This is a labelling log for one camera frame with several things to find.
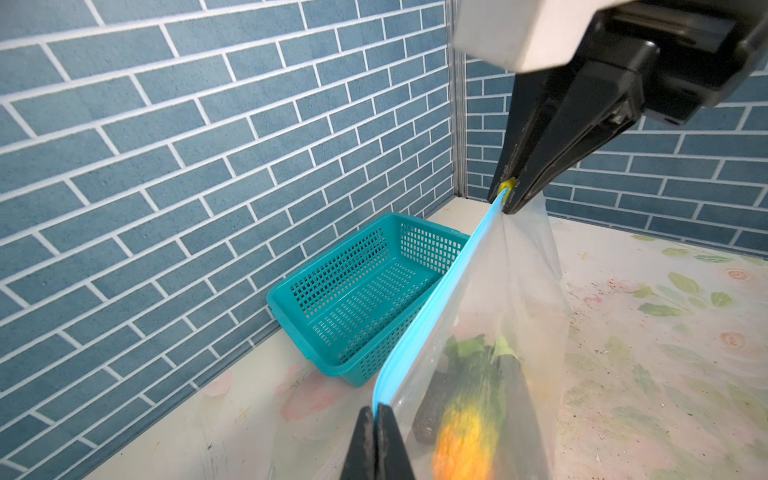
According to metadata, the teal plastic basket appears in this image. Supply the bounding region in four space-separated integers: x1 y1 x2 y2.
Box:
267 214 469 387

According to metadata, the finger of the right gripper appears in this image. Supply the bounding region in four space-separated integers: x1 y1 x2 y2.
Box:
488 71 570 204

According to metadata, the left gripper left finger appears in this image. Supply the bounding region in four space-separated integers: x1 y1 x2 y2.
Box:
340 406 377 480

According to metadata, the clear zip top bag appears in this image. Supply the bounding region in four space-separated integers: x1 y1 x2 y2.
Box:
320 180 570 479

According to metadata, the black toy eggplant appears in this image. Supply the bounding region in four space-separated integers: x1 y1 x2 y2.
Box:
412 336 478 446

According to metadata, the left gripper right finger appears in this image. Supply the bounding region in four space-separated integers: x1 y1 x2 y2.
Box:
375 403 415 480

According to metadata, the orange green toy cucumber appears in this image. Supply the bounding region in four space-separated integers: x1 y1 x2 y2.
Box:
431 351 506 479

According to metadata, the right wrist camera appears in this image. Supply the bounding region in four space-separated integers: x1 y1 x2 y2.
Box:
452 0 628 73

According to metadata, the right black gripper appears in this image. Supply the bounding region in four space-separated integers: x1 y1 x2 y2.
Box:
503 1 767 214

